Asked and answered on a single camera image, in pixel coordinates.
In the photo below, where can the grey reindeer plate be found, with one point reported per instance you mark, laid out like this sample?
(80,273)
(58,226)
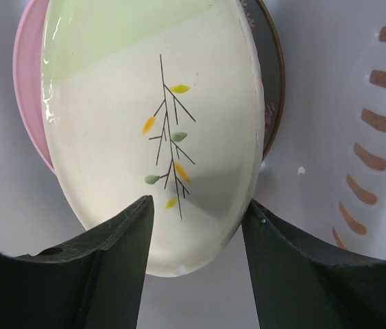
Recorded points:
(272,66)

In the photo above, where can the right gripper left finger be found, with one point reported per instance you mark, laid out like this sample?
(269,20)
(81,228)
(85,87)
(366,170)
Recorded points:
(94,280)

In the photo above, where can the pink bear plate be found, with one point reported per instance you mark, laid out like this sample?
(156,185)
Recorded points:
(26,74)

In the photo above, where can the white plastic bin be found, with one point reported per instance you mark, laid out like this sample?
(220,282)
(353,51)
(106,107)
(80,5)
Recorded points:
(325,173)

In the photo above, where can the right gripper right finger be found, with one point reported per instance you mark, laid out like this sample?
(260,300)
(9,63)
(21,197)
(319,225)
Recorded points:
(300,281)

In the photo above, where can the green cream leaf plate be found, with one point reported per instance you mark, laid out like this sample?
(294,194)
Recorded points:
(160,98)

